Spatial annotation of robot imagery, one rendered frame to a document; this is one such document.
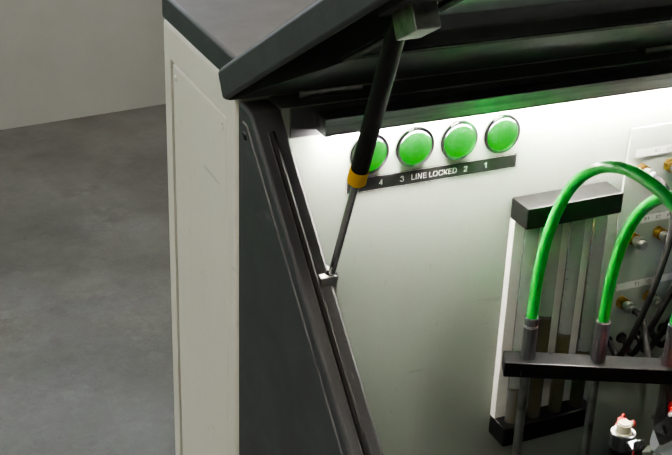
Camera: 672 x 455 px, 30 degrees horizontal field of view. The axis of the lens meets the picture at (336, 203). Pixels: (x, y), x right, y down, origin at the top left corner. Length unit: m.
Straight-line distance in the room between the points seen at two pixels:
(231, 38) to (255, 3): 0.15
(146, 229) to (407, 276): 2.85
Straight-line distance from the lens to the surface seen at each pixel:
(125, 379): 3.57
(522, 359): 1.62
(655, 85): 1.62
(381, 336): 1.60
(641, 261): 1.77
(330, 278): 1.33
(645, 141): 1.68
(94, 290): 4.01
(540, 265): 1.55
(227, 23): 1.53
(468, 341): 1.67
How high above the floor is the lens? 1.95
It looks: 25 degrees down
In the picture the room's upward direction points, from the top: 2 degrees clockwise
